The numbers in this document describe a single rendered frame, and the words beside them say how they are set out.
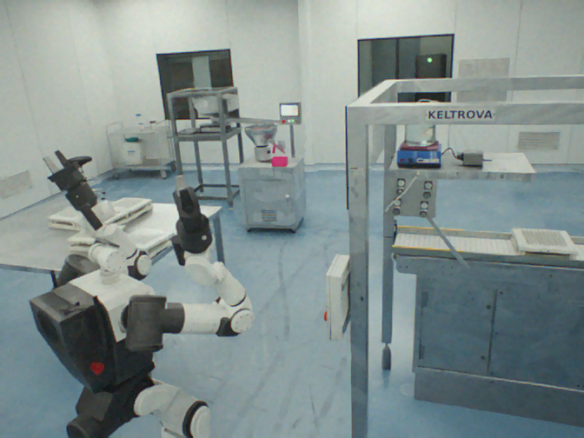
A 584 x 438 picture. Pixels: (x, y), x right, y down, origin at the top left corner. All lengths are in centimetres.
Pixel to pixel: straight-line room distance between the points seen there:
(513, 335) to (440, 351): 38
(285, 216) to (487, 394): 294
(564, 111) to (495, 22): 602
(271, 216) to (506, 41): 429
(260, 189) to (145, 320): 378
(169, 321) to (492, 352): 182
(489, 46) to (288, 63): 294
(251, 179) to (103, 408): 371
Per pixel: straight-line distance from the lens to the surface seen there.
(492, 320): 258
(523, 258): 237
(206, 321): 140
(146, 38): 847
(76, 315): 140
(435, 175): 218
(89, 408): 164
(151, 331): 132
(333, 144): 761
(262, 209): 506
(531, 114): 148
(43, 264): 286
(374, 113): 148
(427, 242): 251
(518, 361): 273
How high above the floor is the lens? 193
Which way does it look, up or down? 20 degrees down
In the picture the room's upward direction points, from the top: 3 degrees counter-clockwise
